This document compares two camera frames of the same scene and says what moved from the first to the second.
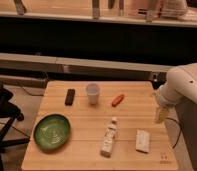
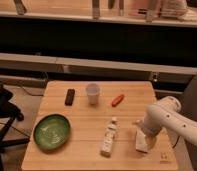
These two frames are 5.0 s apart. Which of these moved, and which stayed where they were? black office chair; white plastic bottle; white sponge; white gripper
Moved: white gripper
Stayed: white plastic bottle; black office chair; white sponge
